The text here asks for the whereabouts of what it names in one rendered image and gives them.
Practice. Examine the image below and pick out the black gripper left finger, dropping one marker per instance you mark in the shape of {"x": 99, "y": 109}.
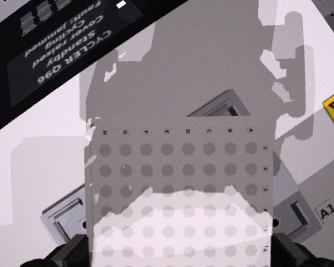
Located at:
{"x": 73, "y": 254}

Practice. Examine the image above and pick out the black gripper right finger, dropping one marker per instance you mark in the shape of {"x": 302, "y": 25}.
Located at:
{"x": 285, "y": 253}

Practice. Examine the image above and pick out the white pcr plate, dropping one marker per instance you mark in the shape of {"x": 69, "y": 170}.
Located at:
{"x": 179, "y": 191}

